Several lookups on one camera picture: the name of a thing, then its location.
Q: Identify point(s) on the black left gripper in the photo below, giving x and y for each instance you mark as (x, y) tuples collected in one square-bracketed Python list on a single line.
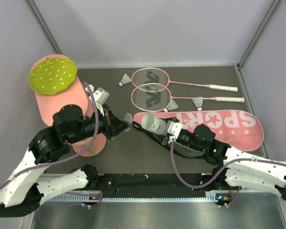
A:
[(114, 125)]

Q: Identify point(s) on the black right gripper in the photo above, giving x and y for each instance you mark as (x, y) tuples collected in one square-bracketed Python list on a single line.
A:
[(165, 140)]

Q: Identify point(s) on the clear plastic tube lid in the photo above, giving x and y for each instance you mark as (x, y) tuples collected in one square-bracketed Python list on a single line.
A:
[(129, 119)]

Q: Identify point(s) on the white shuttlecock tube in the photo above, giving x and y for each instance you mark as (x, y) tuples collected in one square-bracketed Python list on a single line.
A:
[(154, 125)]

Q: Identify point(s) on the white plastic shuttlecock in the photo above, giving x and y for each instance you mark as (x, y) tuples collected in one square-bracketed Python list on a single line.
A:
[(172, 105)]

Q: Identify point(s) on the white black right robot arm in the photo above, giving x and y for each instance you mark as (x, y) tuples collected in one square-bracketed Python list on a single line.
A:
[(237, 168)]

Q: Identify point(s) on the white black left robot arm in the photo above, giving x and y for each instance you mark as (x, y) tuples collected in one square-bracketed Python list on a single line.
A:
[(24, 193)]

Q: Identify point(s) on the white feather shuttlecock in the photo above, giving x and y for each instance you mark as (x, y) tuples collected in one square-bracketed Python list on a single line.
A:
[(198, 102), (125, 79)]

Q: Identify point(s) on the pink racket near bag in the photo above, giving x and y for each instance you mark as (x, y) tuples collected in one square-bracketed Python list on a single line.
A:
[(153, 97)]

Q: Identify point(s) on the pink sport racket bag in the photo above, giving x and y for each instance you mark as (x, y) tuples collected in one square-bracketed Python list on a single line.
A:
[(237, 128)]

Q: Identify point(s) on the pink racket far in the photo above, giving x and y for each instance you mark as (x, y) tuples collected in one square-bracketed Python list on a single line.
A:
[(156, 75)]

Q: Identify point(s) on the pink tiered shelf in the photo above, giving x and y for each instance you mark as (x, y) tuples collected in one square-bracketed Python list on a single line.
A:
[(75, 94)]

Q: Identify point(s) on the green dotted scalloped plate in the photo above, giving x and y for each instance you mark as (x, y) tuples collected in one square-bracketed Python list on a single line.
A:
[(53, 76)]

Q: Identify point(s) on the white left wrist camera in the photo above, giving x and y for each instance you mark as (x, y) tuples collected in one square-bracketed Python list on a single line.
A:
[(100, 95)]

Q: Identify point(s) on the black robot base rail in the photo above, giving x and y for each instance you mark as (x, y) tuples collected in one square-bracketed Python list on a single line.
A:
[(149, 186)]

